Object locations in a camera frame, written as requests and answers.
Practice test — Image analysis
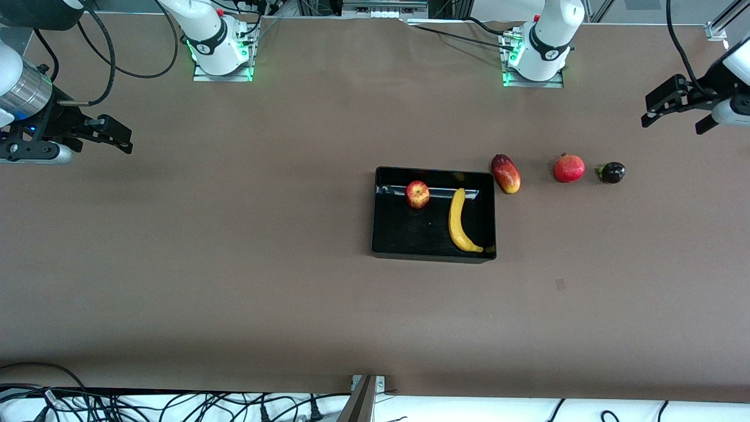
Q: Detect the short black table cable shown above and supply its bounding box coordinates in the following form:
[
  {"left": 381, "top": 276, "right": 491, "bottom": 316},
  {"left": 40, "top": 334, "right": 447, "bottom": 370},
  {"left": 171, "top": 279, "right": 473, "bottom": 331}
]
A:
[{"left": 466, "top": 16, "right": 513, "bottom": 36}]

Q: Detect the thick black cable bundle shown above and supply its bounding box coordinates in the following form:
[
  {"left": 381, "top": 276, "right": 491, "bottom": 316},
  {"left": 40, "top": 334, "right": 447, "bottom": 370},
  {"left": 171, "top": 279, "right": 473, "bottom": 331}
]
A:
[{"left": 0, "top": 384, "right": 59, "bottom": 406}]

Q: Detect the black plastic box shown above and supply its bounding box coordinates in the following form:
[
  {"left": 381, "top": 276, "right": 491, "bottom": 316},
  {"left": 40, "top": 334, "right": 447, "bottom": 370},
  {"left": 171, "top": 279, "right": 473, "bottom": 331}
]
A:
[{"left": 370, "top": 166, "right": 497, "bottom": 264}]

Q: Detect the aluminium profile beam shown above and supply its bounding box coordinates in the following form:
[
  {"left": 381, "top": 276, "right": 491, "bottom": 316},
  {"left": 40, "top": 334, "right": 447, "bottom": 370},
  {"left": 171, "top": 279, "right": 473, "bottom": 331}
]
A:
[{"left": 337, "top": 375, "right": 379, "bottom": 422}]

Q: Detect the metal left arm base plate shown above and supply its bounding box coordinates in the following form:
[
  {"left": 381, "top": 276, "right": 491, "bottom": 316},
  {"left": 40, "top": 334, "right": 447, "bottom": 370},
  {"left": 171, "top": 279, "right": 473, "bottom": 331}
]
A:
[{"left": 501, "top": 32, "right": 565, "bottom": 89}]

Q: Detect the brown table cover sheet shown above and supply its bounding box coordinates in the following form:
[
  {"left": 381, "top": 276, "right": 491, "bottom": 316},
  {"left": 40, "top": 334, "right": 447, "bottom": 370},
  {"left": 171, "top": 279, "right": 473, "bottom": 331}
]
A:
[{"left": 0, "top": 13, "right": 750, "bottom": 405}]

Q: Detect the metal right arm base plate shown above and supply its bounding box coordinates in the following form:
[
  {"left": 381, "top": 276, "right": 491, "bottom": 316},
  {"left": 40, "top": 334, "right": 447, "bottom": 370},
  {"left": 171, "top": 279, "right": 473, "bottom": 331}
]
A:
[{"left": 192, "top": 35, "right": 254, "bottom": 83}]

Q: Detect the dark purple mangosteen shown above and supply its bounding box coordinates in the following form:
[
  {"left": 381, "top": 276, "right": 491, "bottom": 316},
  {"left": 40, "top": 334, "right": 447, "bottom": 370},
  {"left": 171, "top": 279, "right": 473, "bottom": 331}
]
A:
[{"left": 596, "top": 162, "right": 626, "bottom": 185}]

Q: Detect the red pomegranate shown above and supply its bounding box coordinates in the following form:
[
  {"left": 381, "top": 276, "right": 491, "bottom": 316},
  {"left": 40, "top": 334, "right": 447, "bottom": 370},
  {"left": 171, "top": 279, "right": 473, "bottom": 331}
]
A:
[{"left": 553, "top": 153, "right": 586, "bottom": 183}]

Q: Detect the short black right arm cable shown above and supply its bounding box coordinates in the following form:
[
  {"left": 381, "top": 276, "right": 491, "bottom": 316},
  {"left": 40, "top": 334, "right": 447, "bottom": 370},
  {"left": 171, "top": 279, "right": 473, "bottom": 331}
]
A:
[{"left": 34, "top": 29, "right": 59, "bottom": 83}]

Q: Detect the white cloth sheet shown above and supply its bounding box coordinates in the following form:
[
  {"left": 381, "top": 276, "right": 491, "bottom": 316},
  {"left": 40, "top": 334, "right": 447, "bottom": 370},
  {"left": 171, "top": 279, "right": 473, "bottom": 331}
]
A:
[{"left": 0, "top": 392, "right": 750, "bottom": 422}]

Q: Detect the red yellow apple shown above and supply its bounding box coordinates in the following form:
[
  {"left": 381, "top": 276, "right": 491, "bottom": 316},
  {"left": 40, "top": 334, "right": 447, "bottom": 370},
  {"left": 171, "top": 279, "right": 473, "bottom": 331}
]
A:
[{"left": 405, "top": 180, "right": 431, "bottom": 209}]

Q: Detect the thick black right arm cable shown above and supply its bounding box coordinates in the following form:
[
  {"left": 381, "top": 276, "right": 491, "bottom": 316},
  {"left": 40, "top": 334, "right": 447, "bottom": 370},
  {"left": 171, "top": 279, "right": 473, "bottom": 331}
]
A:
[{"left": 57, "top": 0, "right": 116, "bottom": 107}]

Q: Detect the long black table cable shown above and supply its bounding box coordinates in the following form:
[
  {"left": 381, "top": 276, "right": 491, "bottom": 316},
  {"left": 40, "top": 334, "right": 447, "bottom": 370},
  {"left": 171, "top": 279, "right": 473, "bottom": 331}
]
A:
[{"left": 407, "top": 23, "right": 519, "bottom": 50}]

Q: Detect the black arched floor cable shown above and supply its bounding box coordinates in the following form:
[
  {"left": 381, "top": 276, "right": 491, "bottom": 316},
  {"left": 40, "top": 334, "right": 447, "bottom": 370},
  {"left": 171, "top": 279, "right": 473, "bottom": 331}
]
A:
[{"left": 0, "top": 362, "right": 88, "bottom": 390}]

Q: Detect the aluminium frame corner profile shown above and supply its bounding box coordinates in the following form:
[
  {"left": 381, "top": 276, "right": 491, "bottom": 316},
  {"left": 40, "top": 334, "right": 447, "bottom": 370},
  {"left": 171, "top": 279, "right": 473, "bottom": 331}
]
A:
[{"left": 705, "top": 0, "right": 750, "bottom": 42}]

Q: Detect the red yellow mango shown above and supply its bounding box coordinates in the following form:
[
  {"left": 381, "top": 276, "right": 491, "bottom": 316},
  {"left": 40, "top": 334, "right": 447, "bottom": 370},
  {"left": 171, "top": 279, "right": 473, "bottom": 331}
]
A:
[{"left": 490, "top": 154, "right": 521, "bottom": 195}]

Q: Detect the yellow banana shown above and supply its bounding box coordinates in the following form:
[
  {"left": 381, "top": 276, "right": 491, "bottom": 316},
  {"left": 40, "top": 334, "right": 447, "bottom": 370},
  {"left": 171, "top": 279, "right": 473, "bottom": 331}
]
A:
[{"left": 448, "top": 188, "right": 485, "bottom": 254}]

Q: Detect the grey power strip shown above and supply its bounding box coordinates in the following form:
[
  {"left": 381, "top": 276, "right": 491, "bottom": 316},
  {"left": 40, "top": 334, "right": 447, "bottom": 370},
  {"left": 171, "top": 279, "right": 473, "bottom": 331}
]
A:
[{"left": 342, "top": 0, "right": 429, "bottom": 19}]

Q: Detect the thin black looping cable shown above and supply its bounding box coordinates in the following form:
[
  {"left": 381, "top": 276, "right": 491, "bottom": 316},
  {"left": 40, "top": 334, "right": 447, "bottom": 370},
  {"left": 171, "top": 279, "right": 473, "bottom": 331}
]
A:
[{"left": 111, "top": 0, "right": 179, "bottom": 79}]

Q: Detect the silver metal bracket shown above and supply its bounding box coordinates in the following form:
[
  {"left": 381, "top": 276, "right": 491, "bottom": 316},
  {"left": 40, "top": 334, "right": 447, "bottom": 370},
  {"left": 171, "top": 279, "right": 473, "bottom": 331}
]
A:
[{"left": 350, "top": 375, "right": 387, "bottom": 394}]

